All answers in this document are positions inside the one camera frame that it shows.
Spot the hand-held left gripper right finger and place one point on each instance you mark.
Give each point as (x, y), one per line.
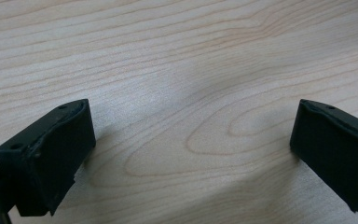
(335, 155)

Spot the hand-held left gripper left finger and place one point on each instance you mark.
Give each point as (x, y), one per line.
(48, 155)

